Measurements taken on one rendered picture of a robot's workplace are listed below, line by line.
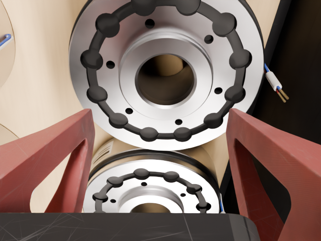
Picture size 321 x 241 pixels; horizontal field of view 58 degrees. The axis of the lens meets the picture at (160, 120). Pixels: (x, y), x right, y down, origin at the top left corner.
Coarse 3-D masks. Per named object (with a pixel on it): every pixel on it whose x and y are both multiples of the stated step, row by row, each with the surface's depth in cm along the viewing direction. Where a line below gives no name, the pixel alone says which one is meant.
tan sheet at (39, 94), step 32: (32, 0) 16; (64, 0) 16; (256, 0) 16; (32, 32) 17; (64, 32) 17; (32, 64) 18; (64, 64) 18; (160, 64) 18; (0, 96) 20; (32, 96) 20; (64, 96) 19; (32, 128) 21; (96, 128) 21; (64, 160) 23; (224, 160) 23
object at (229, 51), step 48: (96, 0) 13; (144, 0) 13; (192, 0) 13; (240, 0) 13; (96, 48) 14; (240, 48) 14; (96, 96) 16; (240, 96) 16; (144, 144) 18; (192, 144) 18
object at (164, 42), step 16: (160, 32) 14; (176, 32) 14; (128, 48) 14; (144, 48) 14; (160, 48) 14; (176, 48) 14; (192, 48) 14; (128, 64) 14; (192, 64) 14; (208, 64) 14; (128, 80) 15; (208, 80) 15; (128, 96) 15; (144, 96) 15; (192, 96) 15; (208, 96) 15; (144, 112) 16; (160, 112) 16; (176, 112) 16; (192, 112) 16
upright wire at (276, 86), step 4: (264, 68) 16; (264, 72) 16; (268, 72) 15; (272, 72) 15; (268, 76) 15; (272, 76) 15; (268, 80) 15; (272, 80) 14; (276, 80) 14; (272, 84) 14; (276, 84) 14; (280, 84) 14; (276, 88) 14; (280, 88) 14; (280, 96) 14; (284, 96) 13; (284, 100) 13
